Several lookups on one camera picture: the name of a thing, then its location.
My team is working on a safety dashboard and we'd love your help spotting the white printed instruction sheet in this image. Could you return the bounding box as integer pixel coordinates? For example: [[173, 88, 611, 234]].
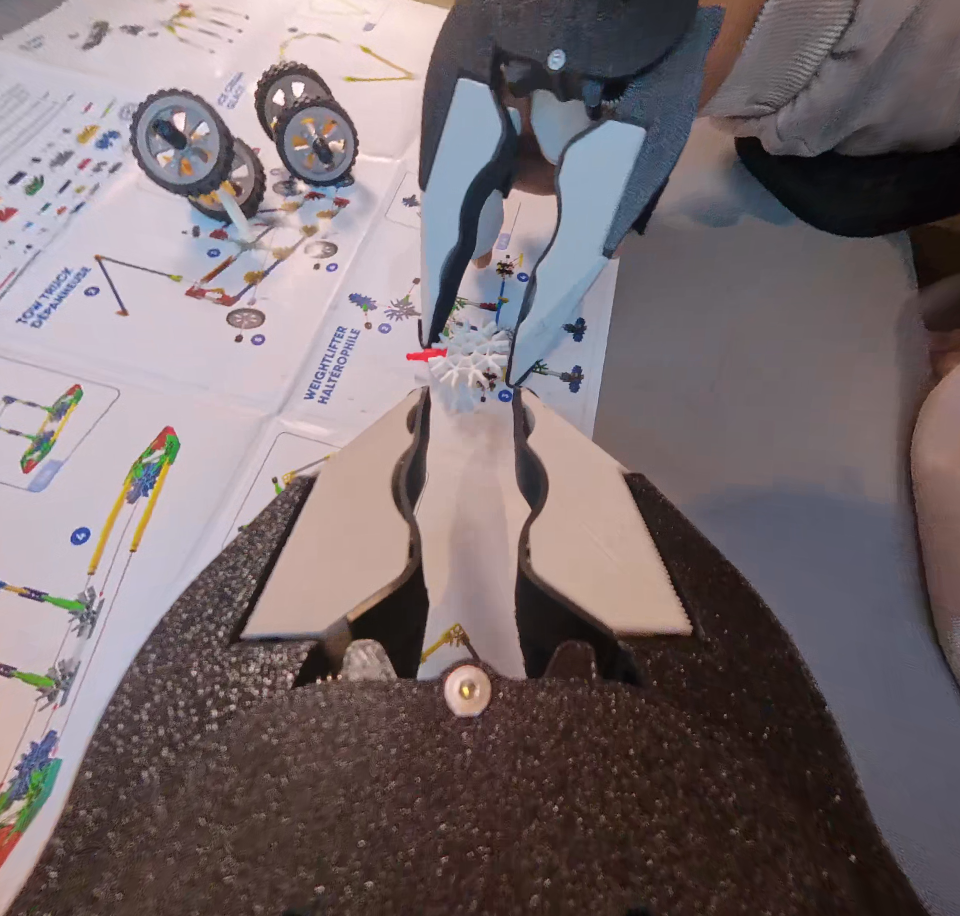
[[0, 0, 624, 887]]

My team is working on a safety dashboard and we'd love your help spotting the white snowflake connector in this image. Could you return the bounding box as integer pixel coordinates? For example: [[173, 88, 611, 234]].
[[427, 321, 514, 416]]

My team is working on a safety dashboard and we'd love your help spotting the toy wheel pair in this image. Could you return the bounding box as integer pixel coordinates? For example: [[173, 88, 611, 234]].
[[129, 88, 268, 244], [253, 61, 360, 189]]

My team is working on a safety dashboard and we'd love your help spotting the person's right forearm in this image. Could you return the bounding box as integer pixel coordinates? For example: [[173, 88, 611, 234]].
[[693, 0, 960, 161]]

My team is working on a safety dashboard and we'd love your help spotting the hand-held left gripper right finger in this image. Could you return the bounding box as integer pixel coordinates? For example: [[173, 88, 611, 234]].
[[512, 387, 695, 638]]

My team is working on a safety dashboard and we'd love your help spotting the dark cloth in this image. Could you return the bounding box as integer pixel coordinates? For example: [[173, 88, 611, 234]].
[[735, 134, 960, 240]]

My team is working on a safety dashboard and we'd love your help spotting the person's right hand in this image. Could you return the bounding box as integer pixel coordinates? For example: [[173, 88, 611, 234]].
[[471, 109, 564, 271]]

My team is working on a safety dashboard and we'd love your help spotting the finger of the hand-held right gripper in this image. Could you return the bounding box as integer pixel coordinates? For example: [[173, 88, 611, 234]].
[[506, 118, 650, 392], [418, 76, 520, 352]]

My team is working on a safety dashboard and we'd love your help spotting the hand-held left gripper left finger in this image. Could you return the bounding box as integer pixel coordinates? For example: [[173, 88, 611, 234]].
[[240, 387, 434, 641]]

